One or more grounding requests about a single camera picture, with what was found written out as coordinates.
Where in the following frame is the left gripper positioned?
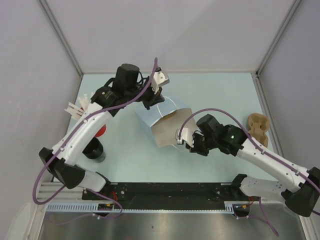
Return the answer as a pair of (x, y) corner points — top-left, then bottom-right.
(125, 77), (164, 110)

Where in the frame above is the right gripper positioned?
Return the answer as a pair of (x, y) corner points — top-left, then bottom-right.
(185, 132), (217, 157)

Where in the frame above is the light blue paper bag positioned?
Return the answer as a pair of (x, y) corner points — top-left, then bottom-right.
(134, 96), (193, 151)

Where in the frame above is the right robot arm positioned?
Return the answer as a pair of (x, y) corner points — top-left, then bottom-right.
(176, 114), (320, 217)

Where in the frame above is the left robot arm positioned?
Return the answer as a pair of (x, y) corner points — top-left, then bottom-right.
(39, 63), (170, 200)

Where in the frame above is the red straw cup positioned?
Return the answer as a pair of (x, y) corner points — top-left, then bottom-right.
(94, 124), (107, 138)

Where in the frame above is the brown cardboard cup carrier stack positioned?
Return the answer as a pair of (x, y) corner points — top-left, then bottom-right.
(247, 113), (270, 148)

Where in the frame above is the black cup left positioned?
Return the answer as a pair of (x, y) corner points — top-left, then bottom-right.
(82, 137), (106, 163)

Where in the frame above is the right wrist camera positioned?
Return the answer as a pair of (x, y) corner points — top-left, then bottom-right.
(175, 127), (197, 148)

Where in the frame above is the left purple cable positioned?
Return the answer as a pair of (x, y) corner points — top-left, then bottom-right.
(32, 57), (160, 225)

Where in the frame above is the purple cable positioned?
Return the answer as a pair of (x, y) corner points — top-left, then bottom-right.
(32, 57), (160, 225)
(177, 107), (320, 237)

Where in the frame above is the white cable duct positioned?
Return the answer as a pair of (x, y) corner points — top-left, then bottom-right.
(46, 202), (249, 214)

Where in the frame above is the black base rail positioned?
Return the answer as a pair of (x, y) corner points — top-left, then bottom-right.
(99, 182), (259, 210)

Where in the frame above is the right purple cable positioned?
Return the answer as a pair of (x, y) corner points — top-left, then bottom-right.
(177, 107), (320, 237)

